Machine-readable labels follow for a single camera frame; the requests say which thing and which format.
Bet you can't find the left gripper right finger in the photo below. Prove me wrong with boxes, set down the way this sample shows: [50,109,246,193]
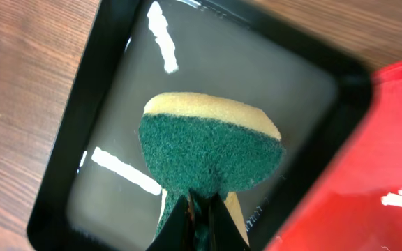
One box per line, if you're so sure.
[208,192,251,251]

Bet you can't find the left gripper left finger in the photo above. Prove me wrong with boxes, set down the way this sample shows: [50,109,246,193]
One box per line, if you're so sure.
[147,190,195,251]

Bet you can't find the green yellow sponge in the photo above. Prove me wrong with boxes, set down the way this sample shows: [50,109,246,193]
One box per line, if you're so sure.
[139,92,285,241]

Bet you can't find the black metal tray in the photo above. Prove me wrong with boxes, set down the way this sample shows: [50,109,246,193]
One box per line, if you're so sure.
[27,1,373,250]

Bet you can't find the red plastic tray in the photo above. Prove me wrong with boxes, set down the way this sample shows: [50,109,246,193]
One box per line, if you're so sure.
[268,61,402,251]

